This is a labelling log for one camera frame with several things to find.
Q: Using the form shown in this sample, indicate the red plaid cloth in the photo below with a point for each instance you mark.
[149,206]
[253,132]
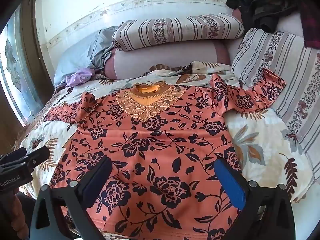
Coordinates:
[311,25]

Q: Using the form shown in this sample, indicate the leaf print fleece blanket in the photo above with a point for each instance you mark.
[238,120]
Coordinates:
[262,140]

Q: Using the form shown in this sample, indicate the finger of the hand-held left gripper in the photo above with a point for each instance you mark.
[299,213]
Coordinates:
[40,155]
[12,155]

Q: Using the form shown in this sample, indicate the person's left hand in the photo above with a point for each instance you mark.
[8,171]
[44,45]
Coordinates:
[17,215]

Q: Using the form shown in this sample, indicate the pink sofa cushion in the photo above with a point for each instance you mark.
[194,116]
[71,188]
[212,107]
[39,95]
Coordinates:
[162,57]

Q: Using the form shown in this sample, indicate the large striped floral cushion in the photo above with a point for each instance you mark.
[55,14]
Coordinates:
[287,67]

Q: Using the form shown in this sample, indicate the grey cloth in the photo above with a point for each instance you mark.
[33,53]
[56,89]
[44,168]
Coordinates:
[75,57]

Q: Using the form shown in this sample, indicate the black clothes pile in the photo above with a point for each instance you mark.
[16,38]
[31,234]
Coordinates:
[265,7]

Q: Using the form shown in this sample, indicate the striped floral bolster pillow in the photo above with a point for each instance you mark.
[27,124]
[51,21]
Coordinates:
[175,30]

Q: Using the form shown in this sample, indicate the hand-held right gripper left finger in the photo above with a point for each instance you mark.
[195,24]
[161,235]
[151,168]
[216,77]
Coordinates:
[100,177]

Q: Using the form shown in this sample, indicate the orange floral shirt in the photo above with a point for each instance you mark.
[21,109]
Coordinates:
[160,155]

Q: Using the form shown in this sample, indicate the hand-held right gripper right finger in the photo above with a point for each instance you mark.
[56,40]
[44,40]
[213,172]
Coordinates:
[228,185]

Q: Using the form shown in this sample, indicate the brown wooden window frame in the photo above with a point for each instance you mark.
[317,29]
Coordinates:
[37,55]

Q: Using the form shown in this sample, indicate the purple cloth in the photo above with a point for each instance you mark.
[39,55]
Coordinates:
[81,76]

